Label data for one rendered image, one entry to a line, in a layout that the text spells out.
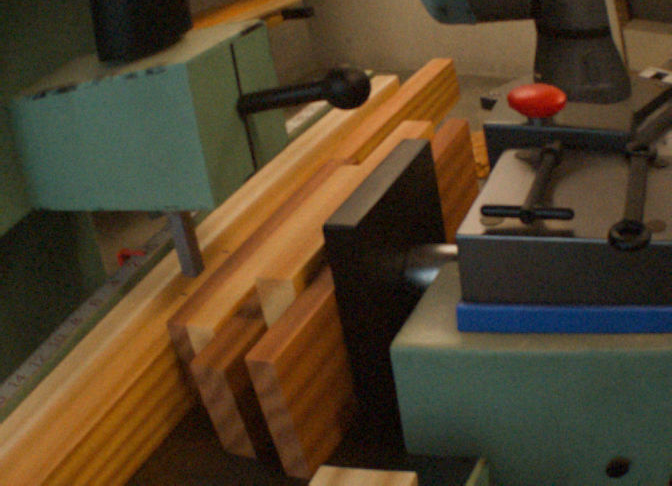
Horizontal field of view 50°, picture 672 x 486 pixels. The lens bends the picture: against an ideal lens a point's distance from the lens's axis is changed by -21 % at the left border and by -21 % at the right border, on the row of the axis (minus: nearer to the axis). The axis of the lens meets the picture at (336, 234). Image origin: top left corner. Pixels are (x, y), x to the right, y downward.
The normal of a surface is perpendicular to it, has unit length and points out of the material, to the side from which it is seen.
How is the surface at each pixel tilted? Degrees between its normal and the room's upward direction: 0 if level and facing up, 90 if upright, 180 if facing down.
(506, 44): 90
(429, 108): 90
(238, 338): 0
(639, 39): 90
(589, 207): 0
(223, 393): 90
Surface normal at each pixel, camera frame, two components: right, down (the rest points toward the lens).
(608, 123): -0.18, -0.89
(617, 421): -0.40, 0.46
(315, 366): 0.90, 0.03
